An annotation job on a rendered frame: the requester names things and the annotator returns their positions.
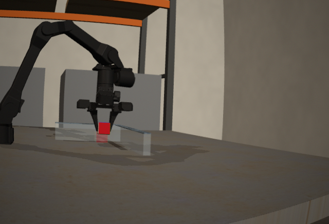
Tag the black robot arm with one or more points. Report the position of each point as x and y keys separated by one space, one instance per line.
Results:
x=104 y=54

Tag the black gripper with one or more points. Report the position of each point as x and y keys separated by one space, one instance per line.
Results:
x=116 y=108

